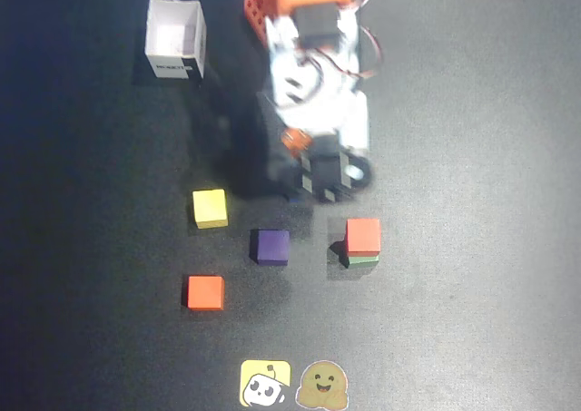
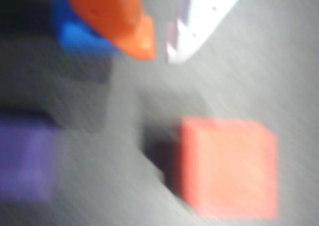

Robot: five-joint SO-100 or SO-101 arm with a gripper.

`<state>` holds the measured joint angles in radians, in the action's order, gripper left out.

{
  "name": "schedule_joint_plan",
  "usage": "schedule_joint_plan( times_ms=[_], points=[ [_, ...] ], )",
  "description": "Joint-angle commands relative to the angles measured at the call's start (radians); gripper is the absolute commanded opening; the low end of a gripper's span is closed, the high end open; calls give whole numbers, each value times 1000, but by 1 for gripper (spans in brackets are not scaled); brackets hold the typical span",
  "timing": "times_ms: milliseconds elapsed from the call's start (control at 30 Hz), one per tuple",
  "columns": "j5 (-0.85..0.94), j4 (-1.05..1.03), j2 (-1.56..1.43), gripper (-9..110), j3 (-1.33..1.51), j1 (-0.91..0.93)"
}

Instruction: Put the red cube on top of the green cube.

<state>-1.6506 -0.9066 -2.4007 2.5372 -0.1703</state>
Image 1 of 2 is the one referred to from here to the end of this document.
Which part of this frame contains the yellow cube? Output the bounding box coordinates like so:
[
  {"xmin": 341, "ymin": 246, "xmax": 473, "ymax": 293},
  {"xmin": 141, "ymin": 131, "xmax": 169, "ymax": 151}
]
[{"xmin": 192, "ymin": 188, "xmax": 230, "ymax": 230}]

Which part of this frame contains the red and white servo cable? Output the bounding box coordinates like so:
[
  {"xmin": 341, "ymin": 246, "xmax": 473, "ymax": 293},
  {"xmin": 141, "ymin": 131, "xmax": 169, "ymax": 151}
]
[{"xmin": 349, "ymin": 0, "xmax": 385, "ymax": 80}]

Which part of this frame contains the red cube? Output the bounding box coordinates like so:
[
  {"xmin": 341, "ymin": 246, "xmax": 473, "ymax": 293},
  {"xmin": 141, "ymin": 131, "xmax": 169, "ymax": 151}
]
[{"xmin": 345, "ymin": 218, "xmax": 382, "ymax": 258}]

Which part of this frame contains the hugging face emoji sticker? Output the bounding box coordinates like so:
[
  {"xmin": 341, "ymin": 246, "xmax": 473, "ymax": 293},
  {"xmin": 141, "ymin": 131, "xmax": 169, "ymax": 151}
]
[{"xmin": 294, "ymin": 359, "xmax": 350, "ymax": 411}]

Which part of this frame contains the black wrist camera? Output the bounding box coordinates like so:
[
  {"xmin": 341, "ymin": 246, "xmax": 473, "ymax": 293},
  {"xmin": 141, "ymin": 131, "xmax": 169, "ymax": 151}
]
[{"xmin": 297, "ymin": 133, "xmax": 377, "ymax": 204}]

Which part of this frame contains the green cube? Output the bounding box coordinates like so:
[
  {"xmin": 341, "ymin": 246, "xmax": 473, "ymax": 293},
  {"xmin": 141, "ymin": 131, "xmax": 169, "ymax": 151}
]
[{"xmin": 347, "ymin": 252, "xmax": 380, "ymax": 269}]

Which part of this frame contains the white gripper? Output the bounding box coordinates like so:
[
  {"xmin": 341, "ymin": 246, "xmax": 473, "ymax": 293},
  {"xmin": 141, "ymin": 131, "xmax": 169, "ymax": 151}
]
[{"xmin": 271, "ymin": 77, "xmax": 371, "ymax": 158}]

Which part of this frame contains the orange cube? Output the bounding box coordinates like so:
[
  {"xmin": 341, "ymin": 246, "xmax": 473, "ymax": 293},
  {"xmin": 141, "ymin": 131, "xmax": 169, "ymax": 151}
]
[{"xmin": 185, "ymin": 274, "xmax": 225, "ymax": 312}]

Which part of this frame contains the purple cube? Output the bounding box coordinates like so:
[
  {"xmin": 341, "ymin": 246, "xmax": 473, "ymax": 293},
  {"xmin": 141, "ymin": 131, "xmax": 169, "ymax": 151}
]
[{"xmin": 250, "ymin": 228, "xmax": 291, "ymax": 267}]

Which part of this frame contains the dark grey fabric mat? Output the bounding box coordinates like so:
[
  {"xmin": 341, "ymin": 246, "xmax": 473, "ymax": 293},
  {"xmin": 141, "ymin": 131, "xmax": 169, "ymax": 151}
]
[{"xmin": 0, "ymin": 0, "xmax": 581, "ymax": 411}]

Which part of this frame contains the yellow robot face sticker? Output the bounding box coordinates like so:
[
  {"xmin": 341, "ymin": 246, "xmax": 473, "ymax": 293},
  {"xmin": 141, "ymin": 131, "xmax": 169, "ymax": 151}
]
[{"xmin": 239, "ymin": 359, "xmax": 292, "ymax": 408}]

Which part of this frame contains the white open cardboard box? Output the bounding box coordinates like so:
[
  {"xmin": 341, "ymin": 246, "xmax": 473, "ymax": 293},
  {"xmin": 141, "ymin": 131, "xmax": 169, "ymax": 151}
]
[{"xmin": 144, "ymin": 0, "xmax": 208, "ymax": 81}]

